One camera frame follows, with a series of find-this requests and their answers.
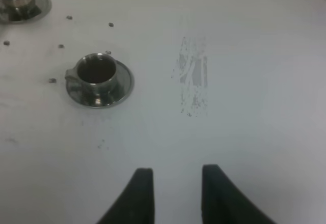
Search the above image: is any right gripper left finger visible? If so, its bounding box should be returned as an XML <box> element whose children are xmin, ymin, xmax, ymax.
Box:
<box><xmin>98</xmin><ymin>168</ymin><xmax>155</xmax><ymax>224</ymax></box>

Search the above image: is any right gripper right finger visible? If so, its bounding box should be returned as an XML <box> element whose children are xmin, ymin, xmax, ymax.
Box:
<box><xmin>201</xmin><ymin>164</ymin><xmax>274</xmax><ymax>223</ymax></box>

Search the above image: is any near steel saucer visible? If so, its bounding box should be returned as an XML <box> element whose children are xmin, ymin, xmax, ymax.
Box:
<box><xmin>66</xmin><ymin>61</ymin><xmax>134</xmax><ymax>108</ymax></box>

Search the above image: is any steel saucer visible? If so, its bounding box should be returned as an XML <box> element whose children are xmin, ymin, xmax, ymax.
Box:
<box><xmin>66</xmin><ymin>61</ymin><xmax>134</xmax><ymax>108</ymax></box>
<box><xmin>1</xmin><ymin>0</ymin><xmax>52</xmax><ymax>24</ymax></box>

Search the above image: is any near steel teacup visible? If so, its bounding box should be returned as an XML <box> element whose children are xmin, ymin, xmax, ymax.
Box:
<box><xmin>65</xmin><ymin>53</ymin><xmax>118</xmax><ymax>94</ymax></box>

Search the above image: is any far steel saucer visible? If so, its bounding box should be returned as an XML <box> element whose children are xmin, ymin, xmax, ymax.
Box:
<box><xmin>1</xmin><ymin>0</ymin><xmax>52</xmax><ymax>24</ymax></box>

